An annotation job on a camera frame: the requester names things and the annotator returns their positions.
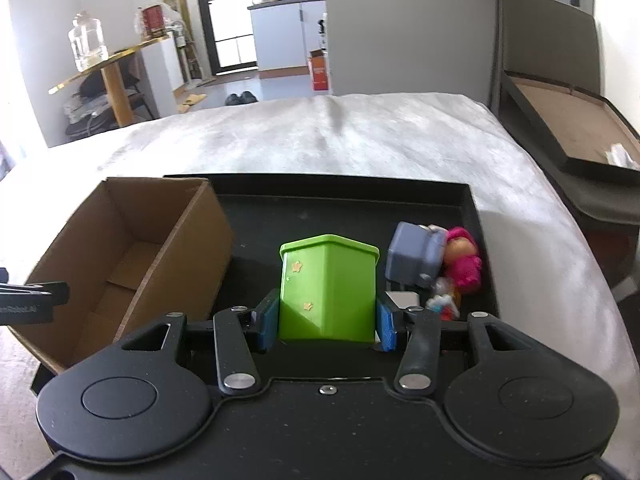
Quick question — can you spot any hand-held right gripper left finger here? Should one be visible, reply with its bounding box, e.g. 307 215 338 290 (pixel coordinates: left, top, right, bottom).
120 287 281 396

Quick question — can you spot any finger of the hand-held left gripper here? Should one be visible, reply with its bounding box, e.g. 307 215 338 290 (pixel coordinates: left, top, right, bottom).
0 282 70 307

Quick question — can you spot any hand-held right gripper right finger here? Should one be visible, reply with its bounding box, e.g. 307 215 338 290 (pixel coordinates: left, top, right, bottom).
377 297 533 397

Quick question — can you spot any small red toy figurine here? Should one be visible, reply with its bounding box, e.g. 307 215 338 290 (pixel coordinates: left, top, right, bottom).
426 279 462 322

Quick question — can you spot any green toy house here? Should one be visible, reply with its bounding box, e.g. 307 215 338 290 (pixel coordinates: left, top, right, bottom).
278 234 381 347

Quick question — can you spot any grey-blue small plastic case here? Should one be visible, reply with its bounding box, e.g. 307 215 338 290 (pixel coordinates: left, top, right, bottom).
385 222 449 289

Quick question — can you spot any brown cardboard box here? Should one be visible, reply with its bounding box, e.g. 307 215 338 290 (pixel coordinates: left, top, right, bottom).
7 176 235 375

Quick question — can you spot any pink-haired doll figurine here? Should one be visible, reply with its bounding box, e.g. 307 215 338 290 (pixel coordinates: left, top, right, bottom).
444 227 484 294

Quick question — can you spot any black shallow tray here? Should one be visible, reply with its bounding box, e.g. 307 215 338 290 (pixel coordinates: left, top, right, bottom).
30 174 501 396

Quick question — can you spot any round gold-edged table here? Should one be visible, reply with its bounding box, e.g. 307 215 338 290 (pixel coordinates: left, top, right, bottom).
48 45 169 129

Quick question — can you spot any yellow slippers pair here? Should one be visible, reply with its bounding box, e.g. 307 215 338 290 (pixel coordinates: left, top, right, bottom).
177 92 207 114

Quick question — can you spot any clear glass jar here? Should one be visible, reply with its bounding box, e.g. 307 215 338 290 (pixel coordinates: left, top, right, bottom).
68 11 110 73

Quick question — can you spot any orange carton box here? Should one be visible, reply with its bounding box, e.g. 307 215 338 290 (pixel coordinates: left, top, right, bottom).
306 48 332 93

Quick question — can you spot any white kitchen cabinet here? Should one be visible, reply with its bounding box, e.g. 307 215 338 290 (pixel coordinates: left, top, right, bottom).
248 0 329 73

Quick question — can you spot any crumpled white tissue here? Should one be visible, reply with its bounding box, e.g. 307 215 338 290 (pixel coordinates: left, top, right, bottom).
604 143 640 170

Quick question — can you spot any red canister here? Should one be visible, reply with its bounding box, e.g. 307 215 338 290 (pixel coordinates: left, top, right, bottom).
141 4 167 39

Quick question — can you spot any black-framed glass door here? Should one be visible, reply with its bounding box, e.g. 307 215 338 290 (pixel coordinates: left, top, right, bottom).
196 0 260 76

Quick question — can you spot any grey upholstered board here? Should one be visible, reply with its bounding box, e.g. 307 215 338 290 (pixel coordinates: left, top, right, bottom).
499 0 602 100

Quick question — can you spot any black frame with brown board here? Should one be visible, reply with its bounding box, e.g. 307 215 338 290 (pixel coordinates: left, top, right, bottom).
500 70 640 184

